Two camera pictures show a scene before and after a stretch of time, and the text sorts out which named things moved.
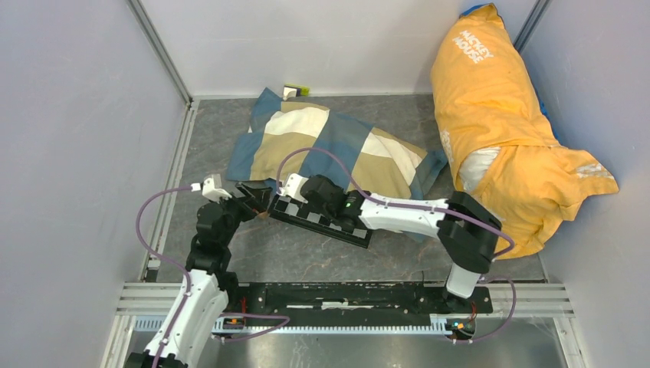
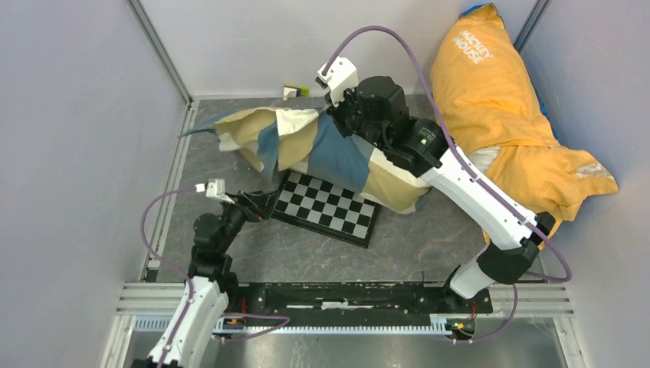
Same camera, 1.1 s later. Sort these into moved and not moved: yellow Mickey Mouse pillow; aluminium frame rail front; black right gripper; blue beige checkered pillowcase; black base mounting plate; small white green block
Moved: black right gripper; blue beige checkered pillowcase
Not moved: yellow Mickey Mouse pillow; black base mounting plate; small white green block; aluminium frame rail front
